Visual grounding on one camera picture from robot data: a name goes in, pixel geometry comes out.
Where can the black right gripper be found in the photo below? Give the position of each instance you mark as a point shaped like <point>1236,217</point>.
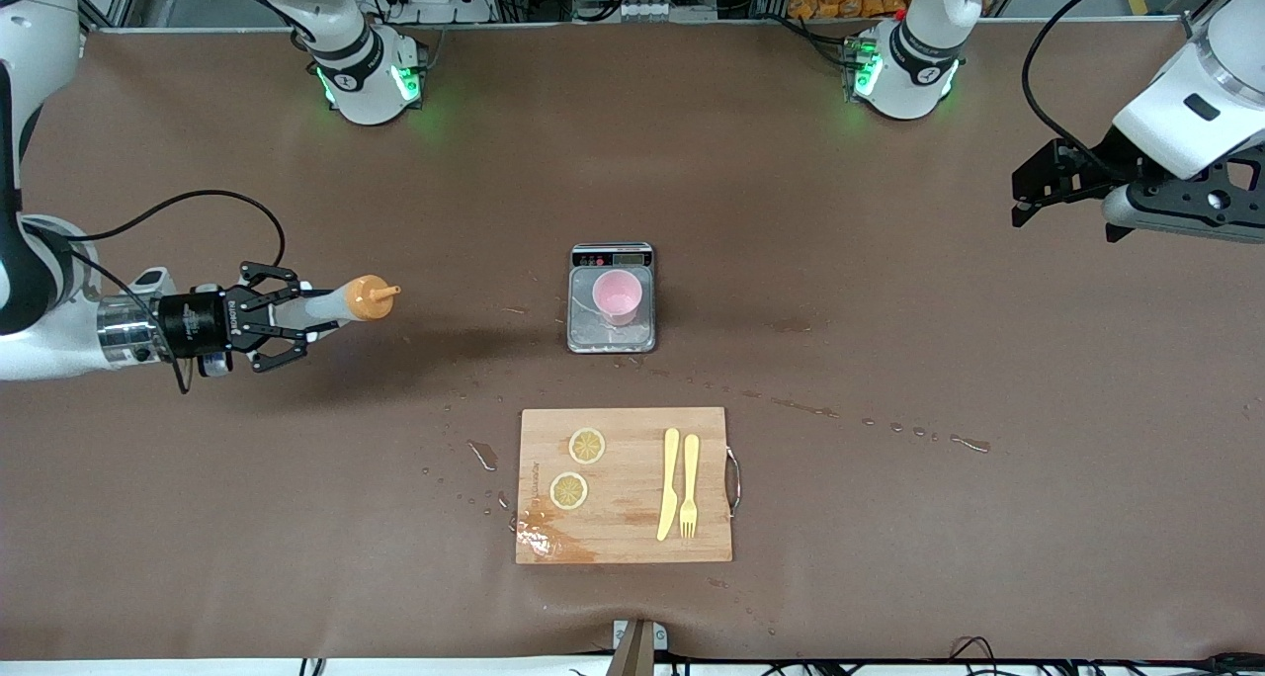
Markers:
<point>194,324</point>

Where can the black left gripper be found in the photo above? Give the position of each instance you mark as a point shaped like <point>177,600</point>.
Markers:
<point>1115,154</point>

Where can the clear sauce bottle orange cap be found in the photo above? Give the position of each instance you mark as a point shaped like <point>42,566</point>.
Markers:
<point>366,298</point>

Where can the pink plastic cup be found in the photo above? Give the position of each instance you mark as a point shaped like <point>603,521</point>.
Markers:
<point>618,295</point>

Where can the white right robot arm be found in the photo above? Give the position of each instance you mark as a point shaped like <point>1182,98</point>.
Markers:
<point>356,83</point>

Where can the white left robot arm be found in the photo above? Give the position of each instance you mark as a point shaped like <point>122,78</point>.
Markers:
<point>914,63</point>

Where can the lemon slice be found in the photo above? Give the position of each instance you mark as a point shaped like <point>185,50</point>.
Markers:
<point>568,490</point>
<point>587,446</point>

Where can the silver digital kitchen scale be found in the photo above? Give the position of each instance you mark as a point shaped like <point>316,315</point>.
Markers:
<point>642,335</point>

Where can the wooden cutting board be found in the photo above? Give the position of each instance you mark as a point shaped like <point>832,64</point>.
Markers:
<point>623,518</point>

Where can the yellow plastic knife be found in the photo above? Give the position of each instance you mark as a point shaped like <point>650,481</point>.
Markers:
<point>669,488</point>

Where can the yellow plastic fork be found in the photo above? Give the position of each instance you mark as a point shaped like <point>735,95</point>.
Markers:
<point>690,468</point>

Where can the metal table clamp bracket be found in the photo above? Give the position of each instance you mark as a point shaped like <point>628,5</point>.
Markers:
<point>639,656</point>

